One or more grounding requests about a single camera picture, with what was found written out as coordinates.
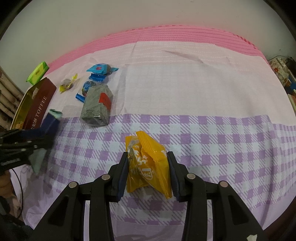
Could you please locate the blue plum candy packet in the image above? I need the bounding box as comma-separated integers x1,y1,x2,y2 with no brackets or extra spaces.
76,80,96,102

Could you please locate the green tissue pack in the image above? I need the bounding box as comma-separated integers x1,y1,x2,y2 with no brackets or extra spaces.
26,61,50,84

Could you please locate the clear packet of fried snacks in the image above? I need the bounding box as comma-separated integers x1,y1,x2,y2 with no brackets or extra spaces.
80,85,114,127

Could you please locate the floral printed box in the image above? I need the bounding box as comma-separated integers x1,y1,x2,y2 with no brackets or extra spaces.
268,57,296,87

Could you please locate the pink and purple checked tablecloth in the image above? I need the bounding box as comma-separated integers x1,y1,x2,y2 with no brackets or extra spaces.
22,24,296,241

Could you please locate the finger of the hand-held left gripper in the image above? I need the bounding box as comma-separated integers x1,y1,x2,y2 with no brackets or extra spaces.
16,127,55,142
14,141,55,163

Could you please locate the blue printed box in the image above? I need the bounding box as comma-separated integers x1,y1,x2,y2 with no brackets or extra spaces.
285,79,296,96

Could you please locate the yellow candy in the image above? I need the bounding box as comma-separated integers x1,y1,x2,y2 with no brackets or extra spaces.
59,73,78,93

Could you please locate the patterned curtain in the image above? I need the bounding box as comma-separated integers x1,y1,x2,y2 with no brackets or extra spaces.
0,67,23,130

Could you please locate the blue candy packet red label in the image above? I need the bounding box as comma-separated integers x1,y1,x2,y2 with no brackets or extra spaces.
87,64,119,76

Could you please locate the small blue candy packet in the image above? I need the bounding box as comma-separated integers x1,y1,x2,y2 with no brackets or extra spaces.
90,73,110,83

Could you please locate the maroon and gold tin box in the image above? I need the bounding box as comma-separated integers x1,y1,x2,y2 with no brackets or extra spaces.
10,77,57,130

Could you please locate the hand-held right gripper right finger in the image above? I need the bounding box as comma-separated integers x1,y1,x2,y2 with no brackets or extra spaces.
167,151,270,241

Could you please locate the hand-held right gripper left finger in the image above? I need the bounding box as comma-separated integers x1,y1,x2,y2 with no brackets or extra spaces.
30,151,129,241

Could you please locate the teal and navy snack packet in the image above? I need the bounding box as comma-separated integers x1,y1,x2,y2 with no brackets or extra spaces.
29,109,63,174

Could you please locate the yellow snack packet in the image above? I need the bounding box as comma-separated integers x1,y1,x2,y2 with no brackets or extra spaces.
125,131,173,199

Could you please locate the black cable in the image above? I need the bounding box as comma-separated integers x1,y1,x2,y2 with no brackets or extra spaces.
11,169,24,219

